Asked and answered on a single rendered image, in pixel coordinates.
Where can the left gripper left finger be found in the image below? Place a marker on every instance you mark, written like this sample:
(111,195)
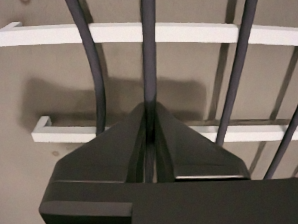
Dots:
(112,155)

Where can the dark grey cable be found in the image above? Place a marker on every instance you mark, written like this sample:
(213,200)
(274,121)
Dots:
(283,145)
(93,59)
(149,69)
(238,63)

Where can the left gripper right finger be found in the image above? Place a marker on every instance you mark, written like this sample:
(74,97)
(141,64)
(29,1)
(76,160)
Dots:
(190,156)

